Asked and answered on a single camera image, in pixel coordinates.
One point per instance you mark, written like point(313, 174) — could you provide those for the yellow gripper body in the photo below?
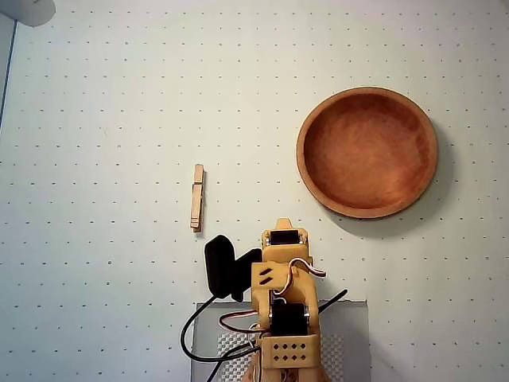
point(285, 252)

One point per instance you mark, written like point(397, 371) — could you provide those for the wooden clothespin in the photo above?
point(197, 199)

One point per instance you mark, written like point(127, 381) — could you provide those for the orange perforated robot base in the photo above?
point(286, 376)

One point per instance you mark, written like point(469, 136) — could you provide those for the round brown wooden bowl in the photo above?
point(366, 155)

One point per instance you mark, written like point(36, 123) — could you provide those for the white mesh anti-slip mat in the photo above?
point(332, 350)

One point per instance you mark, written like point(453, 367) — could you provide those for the white dotted table mat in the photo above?
point(119, 99)

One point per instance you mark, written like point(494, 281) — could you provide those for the white cylinder object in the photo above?
point(28, 12)

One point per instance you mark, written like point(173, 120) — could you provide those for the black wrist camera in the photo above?
point(218, 266)

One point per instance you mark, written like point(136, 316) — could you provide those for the grey metal base plate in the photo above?
point(350, 326)

